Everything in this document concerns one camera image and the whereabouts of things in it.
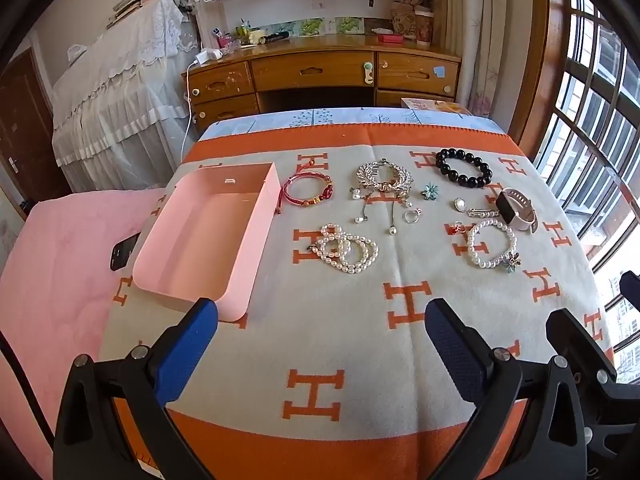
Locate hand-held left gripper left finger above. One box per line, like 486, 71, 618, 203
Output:
52, 297, 221, 480

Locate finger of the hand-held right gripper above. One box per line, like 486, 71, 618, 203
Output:
619, 270, 640, 307
545, 308, 617, 386

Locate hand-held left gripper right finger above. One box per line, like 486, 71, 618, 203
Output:
424, 297, 588, 480

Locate pink rectangular box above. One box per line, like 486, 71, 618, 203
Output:
132, 162, 280, 323

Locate pearl bracelet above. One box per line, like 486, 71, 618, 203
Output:
466, 220, 518, 271

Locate smartwatch with white strap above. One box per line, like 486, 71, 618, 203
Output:
484, 185, 540, 233

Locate black bead bracelet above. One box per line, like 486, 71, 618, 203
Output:
435, 147, 494, 189

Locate red cord bracelet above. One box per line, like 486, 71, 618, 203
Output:
277, 160, 335, 214

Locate orange patterned blanket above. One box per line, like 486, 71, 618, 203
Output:
97, 120, 617, 480

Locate black phone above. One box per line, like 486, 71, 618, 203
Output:
110, 232, 142, 273

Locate pink blanket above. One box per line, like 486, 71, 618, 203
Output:
0, 187, 171, 461

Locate orange book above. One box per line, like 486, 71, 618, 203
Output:
400, 97, 468, 116

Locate light blue tree print sheet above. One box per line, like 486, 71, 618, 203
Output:
197, 106, 511, 142

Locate white lace cover cloth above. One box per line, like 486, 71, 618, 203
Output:
50, 0, 201, 193

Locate brown wooden door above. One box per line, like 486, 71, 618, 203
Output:
0, 47, 71, 211

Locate white floral curtain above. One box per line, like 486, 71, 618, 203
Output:
457, 0, 537, 126

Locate wooden desk with drawers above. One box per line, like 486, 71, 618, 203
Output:
181, 30, 462, 136

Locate brown paper bags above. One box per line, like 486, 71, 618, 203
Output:
390, 0, 436, 43

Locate leaf print poster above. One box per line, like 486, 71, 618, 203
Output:
257, 16, 373, 39

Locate stack of books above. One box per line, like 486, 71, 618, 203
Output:
107, 0, 186, 28

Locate black cable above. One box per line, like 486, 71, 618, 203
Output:
0, 330, 56, 453

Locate window with wooden frame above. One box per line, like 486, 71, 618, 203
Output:
510, 0, 640, 376

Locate white cable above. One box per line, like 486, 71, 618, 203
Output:
177, 57, 202, 161

